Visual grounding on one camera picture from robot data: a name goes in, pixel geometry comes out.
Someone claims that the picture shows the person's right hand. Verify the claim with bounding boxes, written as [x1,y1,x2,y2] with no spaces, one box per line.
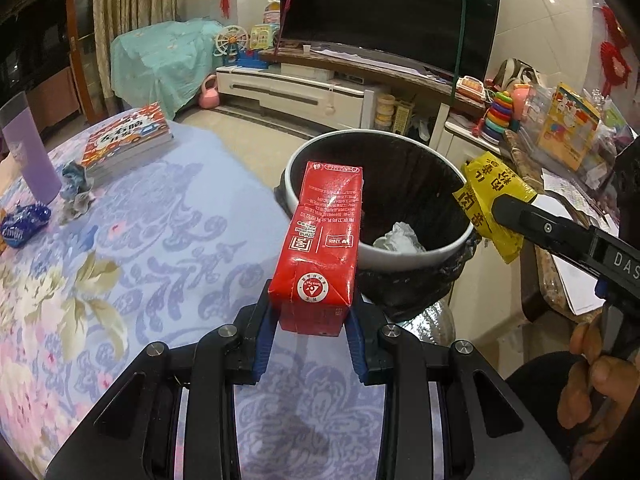
[557,322,640,441]

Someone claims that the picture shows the striped handbag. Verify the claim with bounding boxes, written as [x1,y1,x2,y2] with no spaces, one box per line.
[492,57,538,93]

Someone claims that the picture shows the red picture book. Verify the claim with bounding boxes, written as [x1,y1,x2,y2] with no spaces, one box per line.
[80,101,175,186]

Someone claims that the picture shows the black television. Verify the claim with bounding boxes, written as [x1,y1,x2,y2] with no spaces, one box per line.
[279,0,503,83]

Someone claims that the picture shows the yellow plastic container stack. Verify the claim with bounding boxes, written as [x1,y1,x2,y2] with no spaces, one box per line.
[375,94,396,131]

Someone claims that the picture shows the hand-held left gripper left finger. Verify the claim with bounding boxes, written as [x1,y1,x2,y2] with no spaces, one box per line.
[45,287,273,480]

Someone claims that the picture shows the red drink carton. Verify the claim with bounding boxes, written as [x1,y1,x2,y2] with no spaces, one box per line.
[268,161,365,337]

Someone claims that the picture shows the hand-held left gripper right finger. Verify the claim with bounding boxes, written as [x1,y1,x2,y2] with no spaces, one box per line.
[345,305,571,480]

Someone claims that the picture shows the teal cloth cover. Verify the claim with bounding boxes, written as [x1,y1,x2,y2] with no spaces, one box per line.
[110,19,233,121]

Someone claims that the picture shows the purple tumbler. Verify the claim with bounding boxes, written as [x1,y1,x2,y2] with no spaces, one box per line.
[0,91,63,203]

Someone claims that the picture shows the red paper wall decoration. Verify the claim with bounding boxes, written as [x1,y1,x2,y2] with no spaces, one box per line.
[597,5,633,98]

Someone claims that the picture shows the green cord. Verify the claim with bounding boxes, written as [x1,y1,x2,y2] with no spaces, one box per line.
[452,0,468,106]

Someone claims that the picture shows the yellow snack packet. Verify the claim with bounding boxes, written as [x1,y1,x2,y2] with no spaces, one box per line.
[452,152,538,265]

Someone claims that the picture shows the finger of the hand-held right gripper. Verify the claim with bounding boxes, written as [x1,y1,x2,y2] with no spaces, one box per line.
[492,195,601,276]

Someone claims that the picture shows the rainbow stacking rings toy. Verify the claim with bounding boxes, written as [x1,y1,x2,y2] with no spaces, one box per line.
[480,89,516,143]

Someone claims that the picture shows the white tissue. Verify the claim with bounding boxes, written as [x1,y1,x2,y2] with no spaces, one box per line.
[372,222,427,253]

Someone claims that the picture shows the colourful cardboard box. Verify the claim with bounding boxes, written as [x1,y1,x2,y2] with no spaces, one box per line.
[537,82,601,171]

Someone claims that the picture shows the pink toy kettle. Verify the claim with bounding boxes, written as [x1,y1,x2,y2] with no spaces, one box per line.
[199,74,221,110]

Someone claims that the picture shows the colourful toy house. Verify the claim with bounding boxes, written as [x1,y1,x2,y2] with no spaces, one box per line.
[248,22,276,52]

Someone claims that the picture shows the white papers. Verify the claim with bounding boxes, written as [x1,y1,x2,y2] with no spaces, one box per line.
[542,167,621,311]

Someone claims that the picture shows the ferris wheel toy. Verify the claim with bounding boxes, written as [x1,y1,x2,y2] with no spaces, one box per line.
[215,25,271,68]

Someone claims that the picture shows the crumpled blue white wrapper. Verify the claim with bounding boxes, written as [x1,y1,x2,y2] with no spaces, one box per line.
[60,160,97,226]

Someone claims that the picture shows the person's dark clothing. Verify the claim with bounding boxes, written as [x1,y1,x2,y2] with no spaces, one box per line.
[502,350,601,480]

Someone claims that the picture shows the trash bin with black liner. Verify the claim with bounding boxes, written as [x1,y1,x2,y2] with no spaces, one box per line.
[274,170,481,322]

